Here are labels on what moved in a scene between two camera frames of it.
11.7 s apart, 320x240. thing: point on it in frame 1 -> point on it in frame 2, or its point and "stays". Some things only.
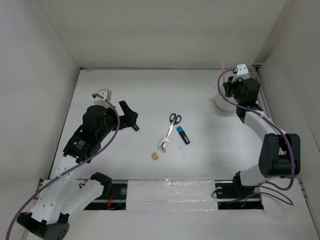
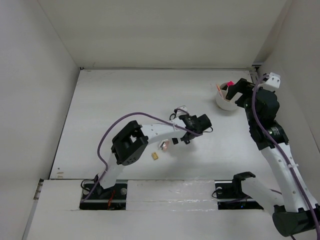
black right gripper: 228,84 -> 242,86
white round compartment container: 223,102 stays
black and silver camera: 242,69 -> 273,83
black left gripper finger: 129,117 -> 187,137
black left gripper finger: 127,121 -> 175,140
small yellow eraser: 154,156 stays
